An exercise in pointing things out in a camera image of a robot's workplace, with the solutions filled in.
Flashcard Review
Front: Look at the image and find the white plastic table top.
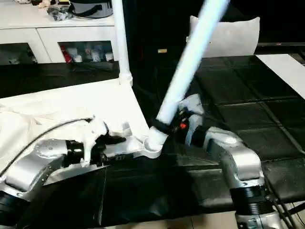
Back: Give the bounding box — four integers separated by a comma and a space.
0, 79, 165, 187

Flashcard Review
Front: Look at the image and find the white plastic table leg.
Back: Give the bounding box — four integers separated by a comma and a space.
111, 0, 133, 86
144, 0, 230, 152

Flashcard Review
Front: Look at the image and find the black work mat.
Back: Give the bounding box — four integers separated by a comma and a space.
0, 55, 305, 225

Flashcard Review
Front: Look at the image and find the black cabinet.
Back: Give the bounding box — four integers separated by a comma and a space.
117, 0, 210, 72

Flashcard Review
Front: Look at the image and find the grey cushion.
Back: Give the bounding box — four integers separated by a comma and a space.
186, 16, 261, 58

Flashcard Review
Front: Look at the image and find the white board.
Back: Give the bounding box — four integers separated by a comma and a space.
256, 53, 305, 86

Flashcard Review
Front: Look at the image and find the white cabinet with glass doors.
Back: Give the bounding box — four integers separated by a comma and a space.
0, 12, 119, 65

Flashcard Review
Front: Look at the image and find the dark gear on cabinet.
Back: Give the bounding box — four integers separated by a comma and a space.
47, 0, 114, 22

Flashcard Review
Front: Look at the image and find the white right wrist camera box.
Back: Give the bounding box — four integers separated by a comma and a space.
179, 94, 205, 146

